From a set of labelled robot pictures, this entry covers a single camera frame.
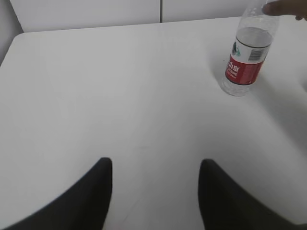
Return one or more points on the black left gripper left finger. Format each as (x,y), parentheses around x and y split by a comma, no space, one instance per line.
(82,206)

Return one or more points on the person's hand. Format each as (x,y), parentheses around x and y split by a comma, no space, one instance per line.
(297,8)

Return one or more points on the clear plastic water bottle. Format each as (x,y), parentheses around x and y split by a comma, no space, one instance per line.
(254,36)

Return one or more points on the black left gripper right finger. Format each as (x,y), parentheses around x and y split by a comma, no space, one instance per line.
(224,205)

